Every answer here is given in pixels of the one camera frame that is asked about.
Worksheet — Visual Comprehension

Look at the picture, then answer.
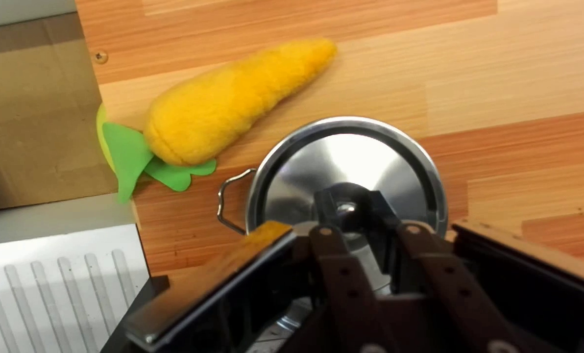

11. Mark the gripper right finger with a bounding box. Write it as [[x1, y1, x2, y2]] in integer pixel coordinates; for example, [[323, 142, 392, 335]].
[[359, 191, 543, 353]]

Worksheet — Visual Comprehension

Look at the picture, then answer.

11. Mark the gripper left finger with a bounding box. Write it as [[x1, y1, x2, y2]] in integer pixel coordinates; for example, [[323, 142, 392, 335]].
[[308, 184, 398, 353]]

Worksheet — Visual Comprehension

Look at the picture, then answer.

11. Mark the small steel pot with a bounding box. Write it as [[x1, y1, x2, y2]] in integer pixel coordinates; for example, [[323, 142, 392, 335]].
[[215, 115, 453, 262]]

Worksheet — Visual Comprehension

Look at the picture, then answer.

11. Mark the yellow plush corn toy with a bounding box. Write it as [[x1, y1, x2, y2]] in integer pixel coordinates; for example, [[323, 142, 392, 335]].
[[94, 37, 339, 203]]

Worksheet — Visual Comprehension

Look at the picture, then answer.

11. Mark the white toy sink unit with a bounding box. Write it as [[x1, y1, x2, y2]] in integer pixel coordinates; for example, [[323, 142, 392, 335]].
[[0, 11, 151, 353]]

